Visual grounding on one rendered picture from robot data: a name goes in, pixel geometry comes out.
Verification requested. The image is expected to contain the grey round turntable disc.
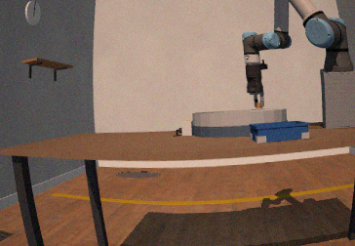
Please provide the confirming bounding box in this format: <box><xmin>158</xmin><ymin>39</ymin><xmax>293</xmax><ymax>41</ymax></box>
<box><xmin>176</xmin><ymin>108</ymin><xmax>287</xmax><ymax>138</ymax></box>

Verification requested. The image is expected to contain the blue crate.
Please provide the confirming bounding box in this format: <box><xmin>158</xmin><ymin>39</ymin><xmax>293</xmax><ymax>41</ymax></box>
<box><xmin>249</xmin><ymin>121</ymin><xmax>310</xmax><ymax>144</ymax></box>

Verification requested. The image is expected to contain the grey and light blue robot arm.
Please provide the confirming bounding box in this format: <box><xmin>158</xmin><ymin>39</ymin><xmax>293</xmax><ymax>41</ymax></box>
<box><xmin>242</xmin><ymin>0</ymin><xmax>354</xmax><ymax>72</ymax></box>

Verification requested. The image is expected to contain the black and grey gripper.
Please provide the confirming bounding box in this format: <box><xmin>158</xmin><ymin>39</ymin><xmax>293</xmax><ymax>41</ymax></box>
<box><xmin>245</xmin><ymin>55</ymin><xmax>268</xmax><ymax>107</ymax></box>

